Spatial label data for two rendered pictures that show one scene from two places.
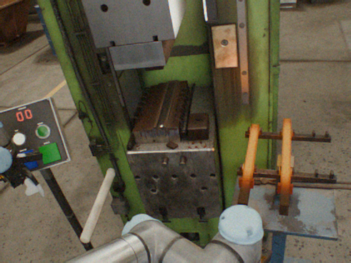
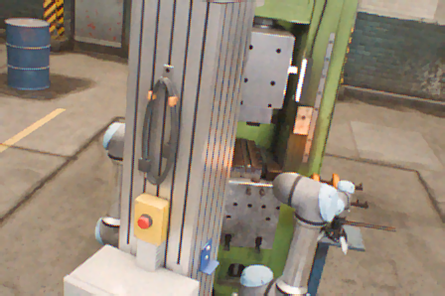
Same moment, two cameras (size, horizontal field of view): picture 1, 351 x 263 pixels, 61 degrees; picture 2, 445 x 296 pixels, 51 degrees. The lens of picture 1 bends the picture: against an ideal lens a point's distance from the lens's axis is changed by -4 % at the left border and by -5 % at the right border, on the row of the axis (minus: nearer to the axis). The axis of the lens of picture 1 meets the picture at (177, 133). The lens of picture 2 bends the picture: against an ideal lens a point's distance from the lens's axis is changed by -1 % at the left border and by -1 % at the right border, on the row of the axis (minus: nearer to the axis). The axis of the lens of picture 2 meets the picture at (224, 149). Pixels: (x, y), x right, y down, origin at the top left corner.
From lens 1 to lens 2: 1.65 m
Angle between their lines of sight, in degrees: 21
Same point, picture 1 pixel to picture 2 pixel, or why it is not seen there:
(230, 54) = (305, 125)
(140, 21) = (264, 93)
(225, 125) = not seen: hidden behind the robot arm
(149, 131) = (240, 168)
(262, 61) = (322, 134)
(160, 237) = not seen: hidden behind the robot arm
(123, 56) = (244, 111)
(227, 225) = (343, 184)
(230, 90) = (297, 150)
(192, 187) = (259, 217)
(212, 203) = (269, 233)
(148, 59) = (260, 117)
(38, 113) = not seen: hidden behind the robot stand
